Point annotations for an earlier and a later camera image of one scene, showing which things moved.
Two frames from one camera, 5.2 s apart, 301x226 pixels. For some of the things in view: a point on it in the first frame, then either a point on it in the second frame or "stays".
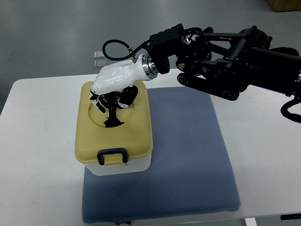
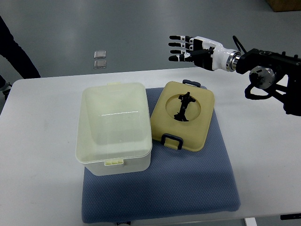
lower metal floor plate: [99, 64] stays
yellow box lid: [134, 135] → [172, 133]
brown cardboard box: [284, 5] stays
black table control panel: [290, 216] stays
